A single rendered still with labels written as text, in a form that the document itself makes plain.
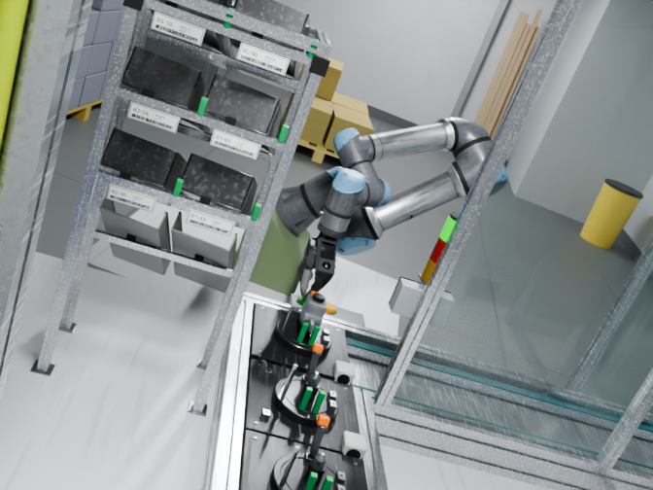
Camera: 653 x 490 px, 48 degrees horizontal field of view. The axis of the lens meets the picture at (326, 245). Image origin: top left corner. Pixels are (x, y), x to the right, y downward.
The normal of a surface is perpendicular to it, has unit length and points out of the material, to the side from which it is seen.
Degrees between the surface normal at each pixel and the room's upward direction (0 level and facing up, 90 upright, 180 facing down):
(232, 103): 65
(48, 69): 90
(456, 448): 90
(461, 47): 90
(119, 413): 0
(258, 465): 0
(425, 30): 90
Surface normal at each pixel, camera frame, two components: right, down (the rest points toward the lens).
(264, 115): 0.04, -0.05
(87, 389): 0.34, -0.87
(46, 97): 0.05, 0.40
